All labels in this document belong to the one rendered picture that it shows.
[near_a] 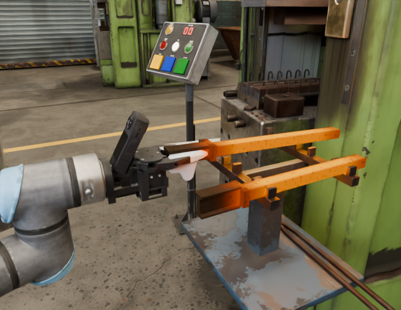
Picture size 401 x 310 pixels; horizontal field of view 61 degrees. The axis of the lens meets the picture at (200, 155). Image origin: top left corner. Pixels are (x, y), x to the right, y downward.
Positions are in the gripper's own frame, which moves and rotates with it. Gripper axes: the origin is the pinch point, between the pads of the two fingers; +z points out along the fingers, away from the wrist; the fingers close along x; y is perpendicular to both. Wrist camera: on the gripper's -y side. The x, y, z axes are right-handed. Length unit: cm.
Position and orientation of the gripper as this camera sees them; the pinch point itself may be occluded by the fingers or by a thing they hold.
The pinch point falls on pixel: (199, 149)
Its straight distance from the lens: 70.9
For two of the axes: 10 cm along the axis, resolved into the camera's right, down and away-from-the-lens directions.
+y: -0.1, 9.2, 4.0
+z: 9.0, -1.7, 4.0
